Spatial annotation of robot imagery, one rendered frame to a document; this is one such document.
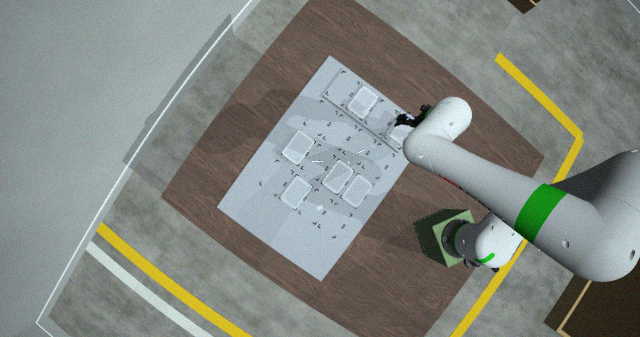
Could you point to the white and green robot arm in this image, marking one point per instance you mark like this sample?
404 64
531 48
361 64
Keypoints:
596 238

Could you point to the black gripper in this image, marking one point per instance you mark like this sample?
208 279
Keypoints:
405 117

